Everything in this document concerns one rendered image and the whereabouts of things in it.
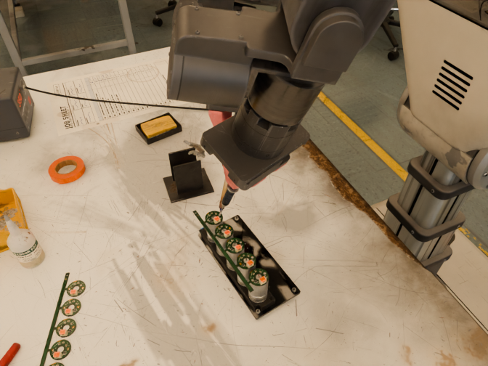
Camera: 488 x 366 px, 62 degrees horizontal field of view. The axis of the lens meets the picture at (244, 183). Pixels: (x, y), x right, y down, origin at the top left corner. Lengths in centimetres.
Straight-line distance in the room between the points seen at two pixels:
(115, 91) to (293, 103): 68
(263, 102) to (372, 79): 220
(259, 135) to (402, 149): 172
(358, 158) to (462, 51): 127
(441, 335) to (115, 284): 43
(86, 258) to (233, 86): 41
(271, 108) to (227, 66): 5
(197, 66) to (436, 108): 54
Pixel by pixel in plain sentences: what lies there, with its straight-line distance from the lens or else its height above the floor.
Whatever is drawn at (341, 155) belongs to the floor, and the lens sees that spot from 194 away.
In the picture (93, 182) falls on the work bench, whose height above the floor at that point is 75.
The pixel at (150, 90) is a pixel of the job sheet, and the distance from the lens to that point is 95.
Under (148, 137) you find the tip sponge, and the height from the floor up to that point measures 76.
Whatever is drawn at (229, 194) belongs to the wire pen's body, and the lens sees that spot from 51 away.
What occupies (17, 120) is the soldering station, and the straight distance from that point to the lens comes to 86.
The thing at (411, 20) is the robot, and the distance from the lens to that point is 79.
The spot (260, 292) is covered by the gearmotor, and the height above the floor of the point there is 80.
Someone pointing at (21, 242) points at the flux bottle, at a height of 80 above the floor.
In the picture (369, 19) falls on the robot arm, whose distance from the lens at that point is 29.
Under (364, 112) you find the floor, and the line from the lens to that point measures 223.
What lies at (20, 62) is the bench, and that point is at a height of 17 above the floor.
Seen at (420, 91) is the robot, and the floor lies 86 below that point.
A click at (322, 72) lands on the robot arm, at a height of 110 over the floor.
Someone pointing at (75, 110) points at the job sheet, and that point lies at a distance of 94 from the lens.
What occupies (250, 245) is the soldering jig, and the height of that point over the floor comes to 76.
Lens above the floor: 125
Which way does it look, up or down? 45 degrees down
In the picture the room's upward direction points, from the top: straight up
